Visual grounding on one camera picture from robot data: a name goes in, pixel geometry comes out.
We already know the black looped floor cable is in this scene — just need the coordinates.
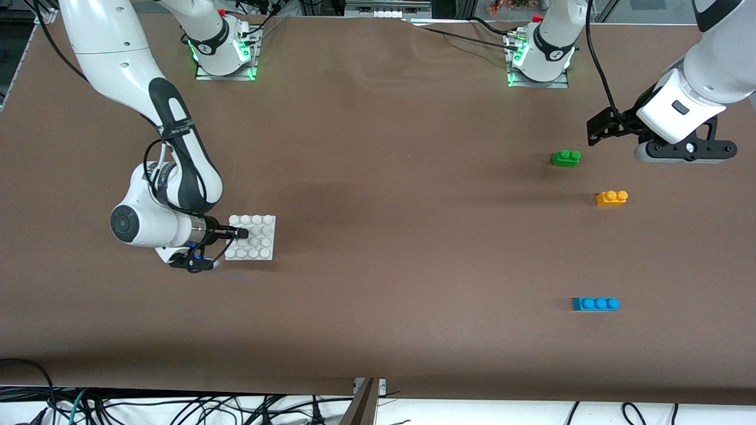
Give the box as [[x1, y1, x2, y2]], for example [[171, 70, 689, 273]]
[[0, 358, 57, 425]]

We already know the teal floor cable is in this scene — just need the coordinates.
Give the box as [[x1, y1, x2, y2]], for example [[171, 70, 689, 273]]
[[66, 388, 90, 425]]

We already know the white power strip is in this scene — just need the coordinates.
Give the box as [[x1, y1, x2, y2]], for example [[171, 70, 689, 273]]
[[346, 0, 432, 18]]

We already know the black table cable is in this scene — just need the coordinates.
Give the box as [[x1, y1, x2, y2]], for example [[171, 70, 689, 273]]
[[413, 24, 523, 51], [470, 17, 526, 37]]

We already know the aluminium camera post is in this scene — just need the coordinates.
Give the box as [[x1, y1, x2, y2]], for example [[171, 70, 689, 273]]
[[340, 378, 388, 425]]

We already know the blue three-stud block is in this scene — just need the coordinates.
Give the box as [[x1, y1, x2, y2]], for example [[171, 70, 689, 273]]
[[571, 297, 621, 312]]

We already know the brown table cover sheet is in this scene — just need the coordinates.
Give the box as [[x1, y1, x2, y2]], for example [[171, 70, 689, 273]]
[[0, 11, 756, 407]]

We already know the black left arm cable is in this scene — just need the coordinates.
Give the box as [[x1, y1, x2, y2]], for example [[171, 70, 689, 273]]
[[584, 0, 638, 133]]

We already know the white studded base plate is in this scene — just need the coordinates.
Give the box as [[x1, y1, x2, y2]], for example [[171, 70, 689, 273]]
[[224, 214, 276, 261]]

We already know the colourful small parts pile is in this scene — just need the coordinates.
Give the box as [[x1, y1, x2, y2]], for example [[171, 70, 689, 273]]
[[487, 0, 532, 15]]

